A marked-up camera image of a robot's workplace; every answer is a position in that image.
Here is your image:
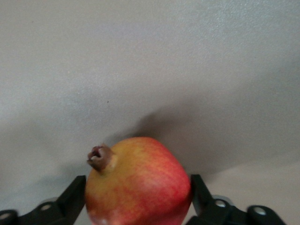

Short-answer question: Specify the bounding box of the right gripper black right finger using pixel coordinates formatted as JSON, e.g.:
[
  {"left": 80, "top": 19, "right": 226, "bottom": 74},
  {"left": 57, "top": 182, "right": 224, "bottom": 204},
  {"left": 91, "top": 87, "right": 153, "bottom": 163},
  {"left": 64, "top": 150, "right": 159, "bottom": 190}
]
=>
[{"left": 187, "top": 173, "right": 288, "bottom": 225}]

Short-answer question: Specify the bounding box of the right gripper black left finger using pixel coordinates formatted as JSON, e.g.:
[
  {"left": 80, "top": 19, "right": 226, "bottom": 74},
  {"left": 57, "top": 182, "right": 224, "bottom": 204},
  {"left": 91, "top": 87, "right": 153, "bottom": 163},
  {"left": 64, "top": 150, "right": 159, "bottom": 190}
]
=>
[{"left": 0, "top": 175, "right": 87, "bottom": 225}]

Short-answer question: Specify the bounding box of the red yellow pomegranate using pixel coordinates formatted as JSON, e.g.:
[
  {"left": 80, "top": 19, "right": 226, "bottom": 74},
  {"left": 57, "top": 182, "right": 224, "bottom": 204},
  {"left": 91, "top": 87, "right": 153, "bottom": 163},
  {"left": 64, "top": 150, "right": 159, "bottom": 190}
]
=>
[{"left": 84, "top": 137, "right": 193, "bottom": 225}]

